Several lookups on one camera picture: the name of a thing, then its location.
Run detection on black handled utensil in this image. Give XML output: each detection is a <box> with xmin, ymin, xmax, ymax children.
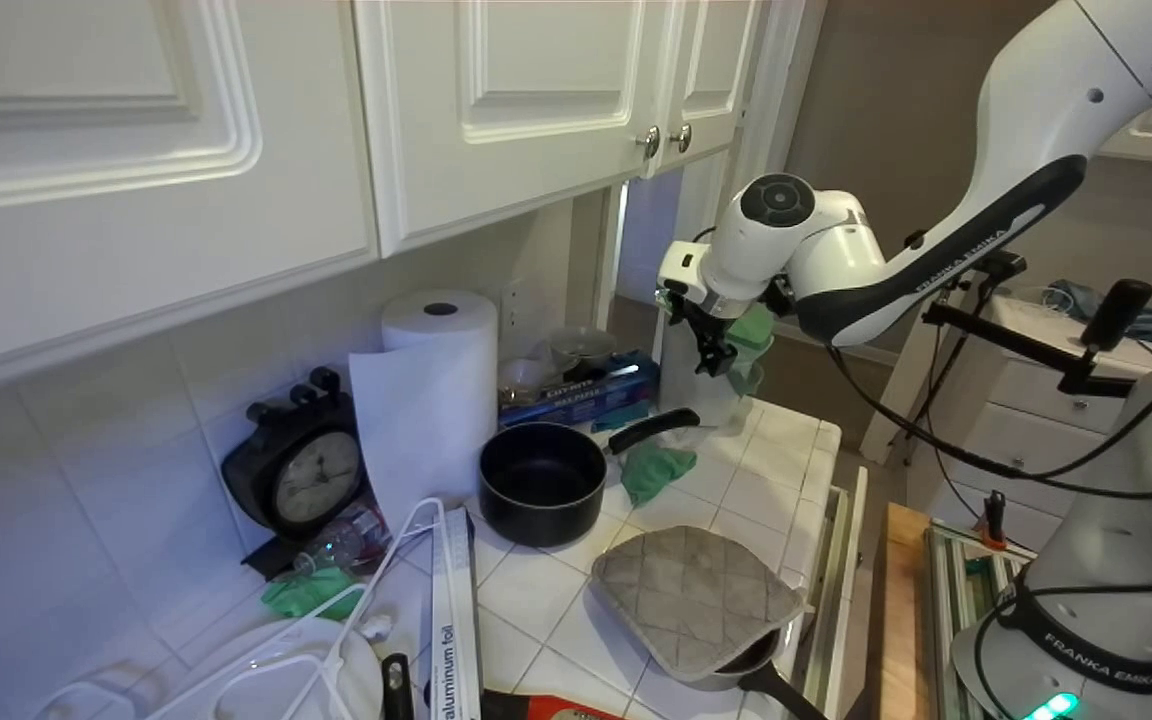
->
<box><xmin>378</xmin><ymin>651</ymin><xmax>419</xmax><ymax>720</ymax></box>

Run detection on green plastic wrapper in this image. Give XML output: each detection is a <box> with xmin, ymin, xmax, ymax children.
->
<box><xmin>260</xmin><ymin>566</ymin><xmax>370</xmax><ymax>624</ymax></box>

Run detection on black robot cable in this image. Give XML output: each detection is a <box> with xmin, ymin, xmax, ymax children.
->
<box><xmin>824</xmin><ymin>335</ymin><xmax>1152</xmax><ymax>505</ymax></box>

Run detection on white upper cabinets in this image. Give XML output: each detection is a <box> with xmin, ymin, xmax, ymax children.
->
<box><xmin>0</xmin><ymin>0</ymin><xmax>824</xmax><ymax>408</ymax></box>

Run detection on white wire dish rack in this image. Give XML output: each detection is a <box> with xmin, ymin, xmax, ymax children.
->
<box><xmin>28</xmin><ymin>494</ymin><xmax>454</xmax><ymax>720</ymax></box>

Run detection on red handled utensil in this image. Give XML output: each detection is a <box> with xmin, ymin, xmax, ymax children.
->
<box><xmin>507</xmin><ymin>693</ymin><xmax>624</xmax><ymax>720</ymax></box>

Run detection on green plastic item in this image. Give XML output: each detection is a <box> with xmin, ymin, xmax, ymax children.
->
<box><xmin>617</xmin><ymin>442</ymin><xmax>702</xmax><ymax>510</ymax></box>

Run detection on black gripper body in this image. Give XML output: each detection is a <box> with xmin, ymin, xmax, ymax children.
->
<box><xmin>658</xmin><ymin>278</ymin><xmax>742</xmax><ymax>346</ymax></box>

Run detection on black frying pan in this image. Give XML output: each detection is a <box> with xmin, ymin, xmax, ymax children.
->
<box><xmin>672</xmin><ymin>621</ymin><xmax>833</xmax><ymax>720</ymax></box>

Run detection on black camera stand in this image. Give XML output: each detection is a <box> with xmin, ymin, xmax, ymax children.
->
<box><xmin>915</xmin><ymin>253</ymin><xmax>1140</xmax><ymax>405</ymax></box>

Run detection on grey pot holder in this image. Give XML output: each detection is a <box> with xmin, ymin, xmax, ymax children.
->
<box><xmin>589</xmin><ymin>522</ymin><xmax>816</xmax><ymax>688</ymax></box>

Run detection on black dial kitchen scale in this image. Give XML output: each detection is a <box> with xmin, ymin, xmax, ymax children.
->
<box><xmin>216</xmin><ymin>363</ymin><xmax>370</xmax><ymax>546</ymax></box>

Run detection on blue wax paper box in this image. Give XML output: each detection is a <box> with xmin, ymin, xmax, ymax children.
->
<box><xmin>496</xmin><ymin>353</ymin><xmax>669</xmax><ymax>432</ymax></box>

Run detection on wooden robot platform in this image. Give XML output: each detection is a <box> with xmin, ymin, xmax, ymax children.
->
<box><xmin>870</xmin><ymin>498</ymin><xmax>937</xmax><ymax>720</ymax></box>

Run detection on green-lidded clear plastic container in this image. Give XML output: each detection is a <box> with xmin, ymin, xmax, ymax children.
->
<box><xmin>657</xmin><ymin>300</ymin><xmax>784</xmax><ymax>432</ymax></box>

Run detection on black stereo camera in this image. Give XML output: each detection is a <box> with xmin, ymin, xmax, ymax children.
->
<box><xmin>1077</xmin><ymin>278</ymin><xmax>1152</xmax><ymax>362</ymax></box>

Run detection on black saucepan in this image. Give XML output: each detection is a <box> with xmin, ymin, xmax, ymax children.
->
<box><xmin>476</xmin><ymin>405</ymin><xmax>702</xmax><ymax>553</ymax></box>

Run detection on white lower cabinet drawers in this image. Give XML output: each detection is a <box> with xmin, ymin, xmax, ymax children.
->
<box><xmin>791</xmin><ymin>448</ymin><xmax>876</xmax><ymax>720</ymax></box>

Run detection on white paper towel roll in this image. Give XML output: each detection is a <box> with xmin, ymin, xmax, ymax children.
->
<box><xmin>342</xmin><ymin>290</ymin><xmax>504</xmax><ymax>538</ymax></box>

